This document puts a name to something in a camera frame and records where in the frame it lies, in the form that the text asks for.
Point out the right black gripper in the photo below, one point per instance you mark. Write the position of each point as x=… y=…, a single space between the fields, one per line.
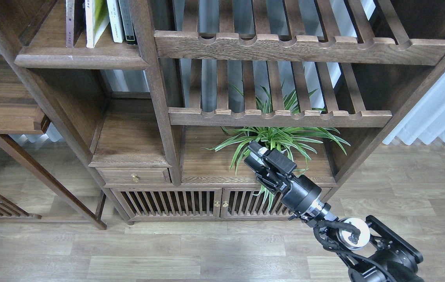
x=299 y=194

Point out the yellow green book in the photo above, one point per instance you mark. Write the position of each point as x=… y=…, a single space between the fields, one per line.
x=96 y=20

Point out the maroon book white characters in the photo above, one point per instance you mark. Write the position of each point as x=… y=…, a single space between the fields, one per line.
x=75 y=21

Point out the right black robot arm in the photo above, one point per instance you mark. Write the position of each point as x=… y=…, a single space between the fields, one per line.
x=371 y=251

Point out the white plant pot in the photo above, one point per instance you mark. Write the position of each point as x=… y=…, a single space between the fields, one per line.
x=256 y=155

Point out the green spider plant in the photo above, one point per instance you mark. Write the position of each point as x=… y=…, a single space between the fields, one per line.
x=284 y=139

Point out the dark wooden bookshelf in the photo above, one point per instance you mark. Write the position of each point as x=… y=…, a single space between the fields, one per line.
x=148 y=109

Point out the dark green upright book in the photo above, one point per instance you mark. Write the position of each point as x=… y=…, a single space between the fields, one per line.
x=129 y=32

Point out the white upright book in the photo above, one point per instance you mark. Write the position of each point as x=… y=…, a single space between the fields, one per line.
x=116 y=23

